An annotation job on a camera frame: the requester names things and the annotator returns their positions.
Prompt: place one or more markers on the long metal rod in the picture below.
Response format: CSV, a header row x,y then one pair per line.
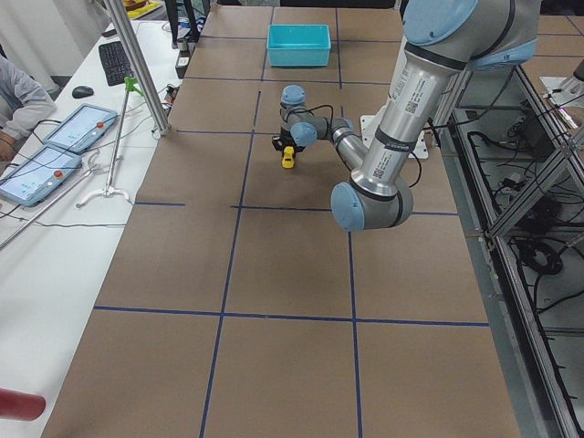
x,y
47,206

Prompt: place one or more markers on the red cylinder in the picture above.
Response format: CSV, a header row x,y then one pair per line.
x,y
21,406

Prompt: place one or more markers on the aluminium side frame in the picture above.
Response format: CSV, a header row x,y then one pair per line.
x,y
518,134

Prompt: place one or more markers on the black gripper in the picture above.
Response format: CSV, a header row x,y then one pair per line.
x,y
285,139

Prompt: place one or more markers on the black keyboard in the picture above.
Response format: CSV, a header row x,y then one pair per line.
x,y
115,63

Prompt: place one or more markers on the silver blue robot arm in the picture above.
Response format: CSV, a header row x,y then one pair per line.
x,y
441,39

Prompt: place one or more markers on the black computer mouse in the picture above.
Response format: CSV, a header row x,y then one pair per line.
x,y
81,92

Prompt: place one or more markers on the yellow beetle toy car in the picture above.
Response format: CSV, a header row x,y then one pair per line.
x,y
288,160

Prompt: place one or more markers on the grabber stick green tip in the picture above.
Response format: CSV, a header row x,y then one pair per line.
x,y
114,141

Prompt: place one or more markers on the lower teach pendant tablet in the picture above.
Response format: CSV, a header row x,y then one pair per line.
x,y
39,176

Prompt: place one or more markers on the aluminium frame post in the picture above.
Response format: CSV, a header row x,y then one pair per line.
x,y
129,41

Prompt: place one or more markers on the teach pendant tablet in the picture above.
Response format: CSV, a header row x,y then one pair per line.
x,y
39,176
82,128

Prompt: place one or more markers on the upper teach pendant tablet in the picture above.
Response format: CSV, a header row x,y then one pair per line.
x,y
82,128

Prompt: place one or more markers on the person in grey clothes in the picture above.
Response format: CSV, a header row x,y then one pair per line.
x,y
24,103

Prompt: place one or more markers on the turquoise plastic bin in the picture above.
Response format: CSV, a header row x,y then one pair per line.
x,y
298,46

